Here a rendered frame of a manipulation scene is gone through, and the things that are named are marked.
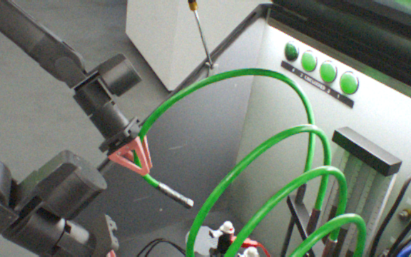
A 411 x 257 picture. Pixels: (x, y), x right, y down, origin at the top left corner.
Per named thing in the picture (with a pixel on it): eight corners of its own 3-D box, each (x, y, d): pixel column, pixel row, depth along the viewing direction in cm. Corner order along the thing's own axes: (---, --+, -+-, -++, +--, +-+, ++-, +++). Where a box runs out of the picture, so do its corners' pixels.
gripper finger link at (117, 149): (164, 156, 101) (137, 119, 99) (158, 169, 94) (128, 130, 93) (138, 173, 103) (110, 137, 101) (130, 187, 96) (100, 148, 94)
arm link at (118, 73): (57, 61, 98) (50, 63, 89) (105, 28, 98) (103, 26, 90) (95, 111, 100) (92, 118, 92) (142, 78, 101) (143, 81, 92)
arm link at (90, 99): (70, 91, 97) (66, 93, 92) (100, 70, 98) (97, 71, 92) (93, 119, 99) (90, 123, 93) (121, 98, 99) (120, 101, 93)
